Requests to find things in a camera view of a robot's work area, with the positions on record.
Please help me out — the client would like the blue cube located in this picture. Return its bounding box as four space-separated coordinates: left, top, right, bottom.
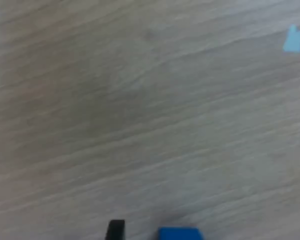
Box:
156 226 205 240

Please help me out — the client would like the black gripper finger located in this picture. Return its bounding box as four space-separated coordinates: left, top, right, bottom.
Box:
104 219 126 240

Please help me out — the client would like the light blue tape piece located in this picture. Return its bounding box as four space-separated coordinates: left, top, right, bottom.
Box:
282 24 300 53

